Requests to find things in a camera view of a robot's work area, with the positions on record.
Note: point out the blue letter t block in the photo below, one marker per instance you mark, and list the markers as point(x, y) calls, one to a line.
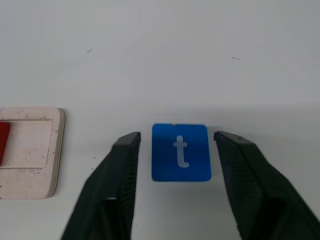
point(165, 155)

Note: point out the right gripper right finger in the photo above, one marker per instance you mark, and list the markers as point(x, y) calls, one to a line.
point(255, 190)

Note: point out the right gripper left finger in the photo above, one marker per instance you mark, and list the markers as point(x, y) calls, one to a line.
point(110, 190)

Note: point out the wooden letter tray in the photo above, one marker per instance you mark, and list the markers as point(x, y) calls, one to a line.
point(30, 145)

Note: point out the red letter o block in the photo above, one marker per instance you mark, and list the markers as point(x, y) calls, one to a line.
point(3, 142)

